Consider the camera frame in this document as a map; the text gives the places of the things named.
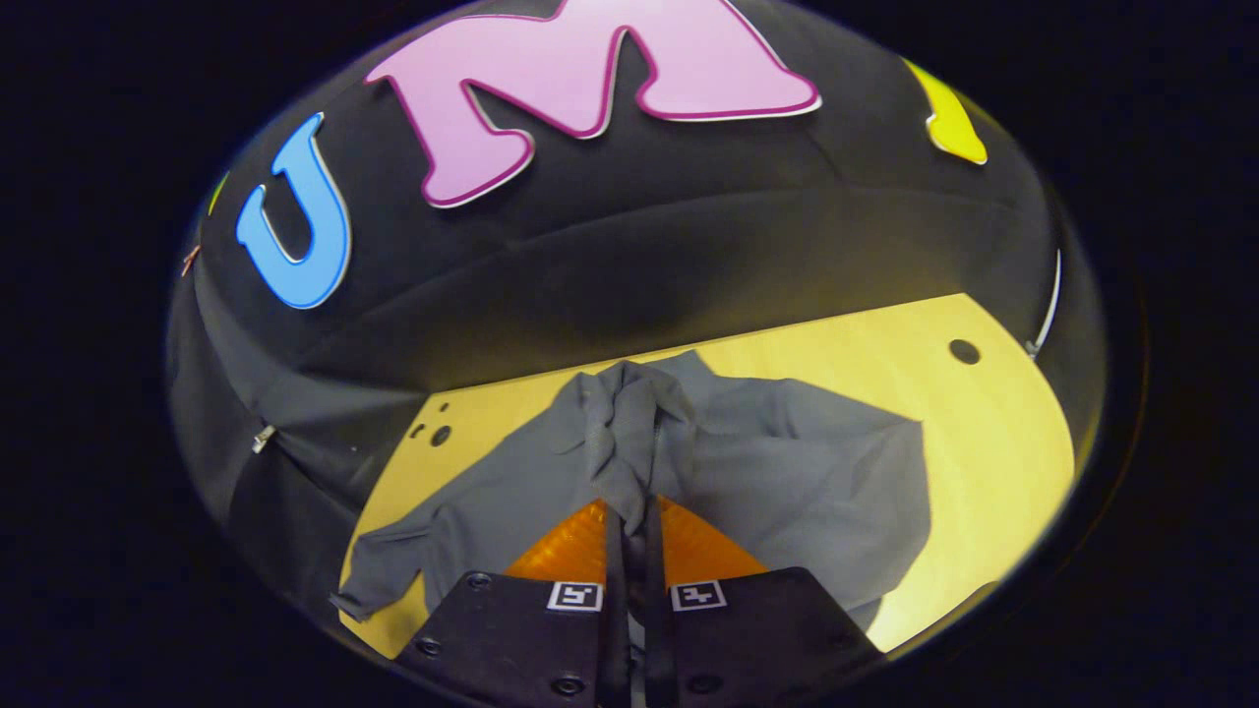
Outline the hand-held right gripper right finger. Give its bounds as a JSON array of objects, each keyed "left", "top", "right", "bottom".
[{"left": 644, "top": 497, "right": 881, "bottom": 708}]

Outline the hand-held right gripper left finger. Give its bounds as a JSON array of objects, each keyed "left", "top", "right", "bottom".
[{"left": 398, "top": 499, "right": 630, "bottom": 708}]

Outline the grey long-sleeved polo shirt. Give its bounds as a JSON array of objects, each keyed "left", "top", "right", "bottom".
[{"left": 330, "top": 351, "right": 932, "bottom": 630}]

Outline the black backdrop cloth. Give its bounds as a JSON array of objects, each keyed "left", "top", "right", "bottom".
[{"left": 167, "top": 0, "right": 1103, "bottom": 591}]

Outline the white cable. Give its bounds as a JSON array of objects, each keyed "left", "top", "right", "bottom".
[{"left": 1026, "top": 249, "right": 1063, "bottom": 357}]

